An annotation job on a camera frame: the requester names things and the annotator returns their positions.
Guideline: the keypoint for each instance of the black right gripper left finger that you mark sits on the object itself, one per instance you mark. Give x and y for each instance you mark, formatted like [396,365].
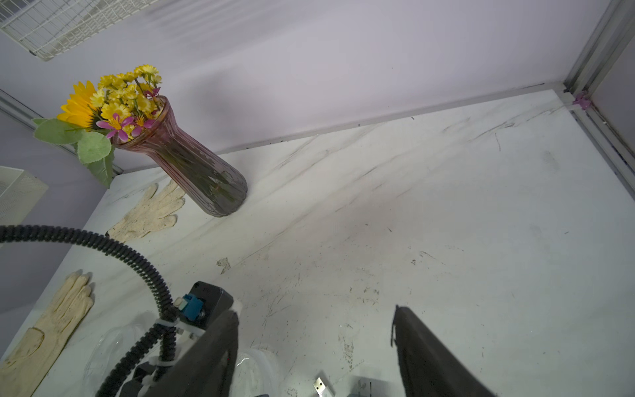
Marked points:
[207,368]

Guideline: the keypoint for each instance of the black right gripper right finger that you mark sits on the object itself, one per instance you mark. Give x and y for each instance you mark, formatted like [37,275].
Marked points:
[427,366]

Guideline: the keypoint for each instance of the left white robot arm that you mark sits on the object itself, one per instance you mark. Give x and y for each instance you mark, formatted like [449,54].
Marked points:
[123,283]

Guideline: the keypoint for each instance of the cream knit work glove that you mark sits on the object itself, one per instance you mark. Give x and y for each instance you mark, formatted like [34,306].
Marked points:
[155,211]

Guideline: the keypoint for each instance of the dark ribbed glass vase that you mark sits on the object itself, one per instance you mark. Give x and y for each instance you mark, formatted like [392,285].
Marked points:
[215,186]

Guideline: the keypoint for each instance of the yellow leather work glove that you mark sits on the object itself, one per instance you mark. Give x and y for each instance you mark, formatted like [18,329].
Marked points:
[27,365]

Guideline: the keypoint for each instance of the yellow flower bouquet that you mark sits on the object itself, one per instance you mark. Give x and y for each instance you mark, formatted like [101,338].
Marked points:
[96,117]

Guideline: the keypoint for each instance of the white wire wall basket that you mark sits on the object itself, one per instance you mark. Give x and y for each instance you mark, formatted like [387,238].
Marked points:
[48,28]

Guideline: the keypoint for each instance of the aluminium frame profile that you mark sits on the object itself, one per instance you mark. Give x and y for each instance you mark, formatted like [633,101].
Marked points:
[601,86]

